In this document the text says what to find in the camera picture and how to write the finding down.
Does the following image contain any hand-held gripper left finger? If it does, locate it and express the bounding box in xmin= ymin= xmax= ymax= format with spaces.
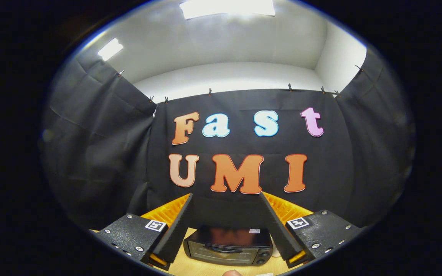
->
xmin=92 ymin=193 xmax=194 ymax=271

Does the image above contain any large rectangular ceiling light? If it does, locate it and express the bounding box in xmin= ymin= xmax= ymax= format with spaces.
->
xmin=179 ymin=0 xmax=276 ymax=20

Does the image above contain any black toaster oven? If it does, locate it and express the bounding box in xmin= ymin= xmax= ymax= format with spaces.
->
xmin=183 ymin=226 xmax=274 ymax=267

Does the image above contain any small rectangular ceiling light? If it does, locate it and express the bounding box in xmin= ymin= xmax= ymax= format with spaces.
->
xmin=97 ymin=38 xmax=124 ymax=62

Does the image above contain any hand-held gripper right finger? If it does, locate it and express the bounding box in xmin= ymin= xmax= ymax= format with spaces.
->
xmin=259 ymin=192 xmax=363 ymax=269

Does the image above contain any black backdrop cloth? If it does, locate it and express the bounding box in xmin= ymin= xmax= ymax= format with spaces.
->
xmin=39 ymin=42 xmax=417 ymax=234

